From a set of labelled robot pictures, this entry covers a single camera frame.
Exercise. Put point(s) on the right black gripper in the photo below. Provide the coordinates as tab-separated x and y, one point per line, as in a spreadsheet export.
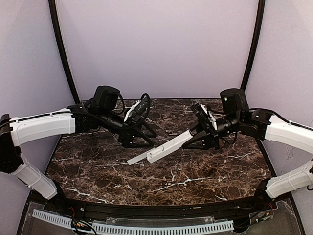
207	129

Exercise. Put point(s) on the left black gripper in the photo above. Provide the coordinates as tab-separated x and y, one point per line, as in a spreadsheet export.
127	132

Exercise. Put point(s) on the white remote control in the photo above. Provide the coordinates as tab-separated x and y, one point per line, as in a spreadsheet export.
168	147

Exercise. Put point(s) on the white battery cover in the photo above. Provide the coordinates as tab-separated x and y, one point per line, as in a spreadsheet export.
137	158

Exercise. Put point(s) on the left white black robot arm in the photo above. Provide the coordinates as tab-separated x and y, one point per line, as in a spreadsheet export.
97	112

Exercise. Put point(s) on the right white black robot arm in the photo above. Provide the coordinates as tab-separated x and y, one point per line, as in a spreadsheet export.
261	124

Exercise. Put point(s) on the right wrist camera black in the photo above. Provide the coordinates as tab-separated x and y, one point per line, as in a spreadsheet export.
205	119

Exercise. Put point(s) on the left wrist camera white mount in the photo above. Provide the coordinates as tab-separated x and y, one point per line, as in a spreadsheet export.
130	111

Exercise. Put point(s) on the black front rail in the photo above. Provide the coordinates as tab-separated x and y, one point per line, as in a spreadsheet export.
233	209

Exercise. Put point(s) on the white slotted cable duct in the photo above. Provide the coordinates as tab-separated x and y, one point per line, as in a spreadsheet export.
120	226

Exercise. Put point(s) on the right black frame post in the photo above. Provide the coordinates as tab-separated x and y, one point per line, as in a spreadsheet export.
254	43

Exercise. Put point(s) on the black frame post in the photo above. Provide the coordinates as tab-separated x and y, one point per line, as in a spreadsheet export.
254	43
62	51

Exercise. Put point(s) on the left black frame post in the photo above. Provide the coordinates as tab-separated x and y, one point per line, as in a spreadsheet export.
62	51

